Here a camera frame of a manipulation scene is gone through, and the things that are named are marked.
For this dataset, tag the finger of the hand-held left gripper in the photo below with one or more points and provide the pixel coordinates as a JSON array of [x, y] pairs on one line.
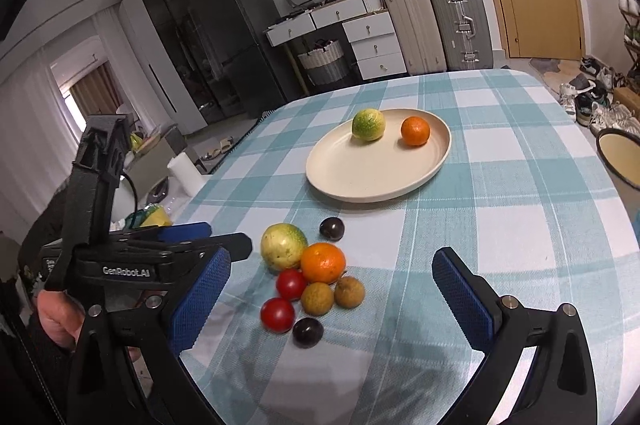
[[235, 245], [185, 232]]

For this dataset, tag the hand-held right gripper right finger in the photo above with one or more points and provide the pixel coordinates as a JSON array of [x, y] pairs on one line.
[[460, 295]]

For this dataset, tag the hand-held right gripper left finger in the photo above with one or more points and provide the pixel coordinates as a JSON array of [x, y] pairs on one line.
[[200, 300]]

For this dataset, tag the yellow green citrus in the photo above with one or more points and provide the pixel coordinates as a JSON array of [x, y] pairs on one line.
[[282, 246]]

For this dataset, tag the red tomato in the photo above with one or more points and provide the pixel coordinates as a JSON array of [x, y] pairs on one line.
[[277, 315], [291, 284]]

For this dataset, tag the large orange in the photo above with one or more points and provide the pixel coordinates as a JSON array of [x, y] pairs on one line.
[[323, 263]]

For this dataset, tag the brown longan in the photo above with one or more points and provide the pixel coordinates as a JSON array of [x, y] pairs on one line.
[[317, 298], [349, 291]]

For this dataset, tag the dark plum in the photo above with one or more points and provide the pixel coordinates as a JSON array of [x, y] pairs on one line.
[[307, 332]]

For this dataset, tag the cream oval plate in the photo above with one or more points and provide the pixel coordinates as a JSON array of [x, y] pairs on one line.
[[365, 175]]

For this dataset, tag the person's left hand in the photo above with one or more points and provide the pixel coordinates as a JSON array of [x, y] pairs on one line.
[[57, 320]]

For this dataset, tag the yellow sponge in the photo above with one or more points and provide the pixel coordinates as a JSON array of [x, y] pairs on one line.
[[157, 216]]

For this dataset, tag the paper towel roll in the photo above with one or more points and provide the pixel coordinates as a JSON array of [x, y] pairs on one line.
[[186, 172]]

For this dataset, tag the teal checkered tablecloth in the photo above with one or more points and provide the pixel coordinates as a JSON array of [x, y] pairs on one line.
[[500, 215]]

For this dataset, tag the white curtain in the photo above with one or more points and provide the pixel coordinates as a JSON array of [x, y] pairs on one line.
[[30, 130]]

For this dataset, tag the brown curtain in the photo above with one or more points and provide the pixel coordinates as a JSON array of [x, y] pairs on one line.
[[97, 90]]

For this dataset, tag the white cabinet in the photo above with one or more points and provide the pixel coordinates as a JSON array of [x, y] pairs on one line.
[[150, 70]]

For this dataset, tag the white air conditioner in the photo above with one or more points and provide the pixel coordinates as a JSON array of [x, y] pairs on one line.
[[80, 52]]

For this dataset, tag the small orange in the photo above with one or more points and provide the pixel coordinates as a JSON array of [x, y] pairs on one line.
[[415, 131]]

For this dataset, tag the woven basket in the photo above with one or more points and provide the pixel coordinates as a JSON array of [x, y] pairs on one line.
[[322, 62]]

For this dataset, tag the dark glass cabinet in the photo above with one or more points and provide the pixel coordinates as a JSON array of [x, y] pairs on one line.
[[165, 15]]

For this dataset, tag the grey refrigerator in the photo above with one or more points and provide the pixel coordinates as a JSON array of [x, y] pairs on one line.
[[240, 30]]

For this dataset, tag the pile of shoes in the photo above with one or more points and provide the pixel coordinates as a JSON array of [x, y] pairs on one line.
[[595, 100]]

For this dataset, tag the doormat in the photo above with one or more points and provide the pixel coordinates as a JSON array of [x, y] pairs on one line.
[[555, 72]]

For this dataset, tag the white desk with drawers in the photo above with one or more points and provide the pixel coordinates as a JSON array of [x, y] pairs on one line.
[[370, 30]]

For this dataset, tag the flat cardboard box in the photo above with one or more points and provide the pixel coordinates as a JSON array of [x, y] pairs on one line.
[[627, 100]]

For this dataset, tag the silver suitcase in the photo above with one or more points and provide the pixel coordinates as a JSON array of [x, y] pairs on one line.
[[460, 22]]

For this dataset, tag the beige suitcase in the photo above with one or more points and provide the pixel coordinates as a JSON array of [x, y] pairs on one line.
[[412, 25]]

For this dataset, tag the shoe rack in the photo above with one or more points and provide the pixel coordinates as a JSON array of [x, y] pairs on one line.
[[627, 15]]

